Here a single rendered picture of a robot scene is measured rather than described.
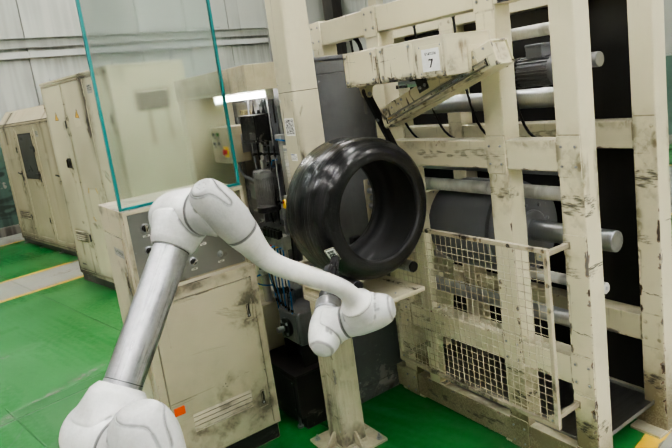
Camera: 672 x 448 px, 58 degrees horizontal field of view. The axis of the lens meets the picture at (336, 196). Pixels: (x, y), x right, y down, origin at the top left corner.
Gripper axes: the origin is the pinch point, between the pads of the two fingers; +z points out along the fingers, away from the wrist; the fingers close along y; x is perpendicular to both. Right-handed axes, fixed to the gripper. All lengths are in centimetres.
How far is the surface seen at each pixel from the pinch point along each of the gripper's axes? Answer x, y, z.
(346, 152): 18.7, -26.2, 25.7
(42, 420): -229, 44, 35
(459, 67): 67, -30, 39
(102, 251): -328, 58, 265
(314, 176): 5.4, -26.0, 19.3
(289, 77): 3, -52, 62
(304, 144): -4, -26, 53
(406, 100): 40, -18, 65
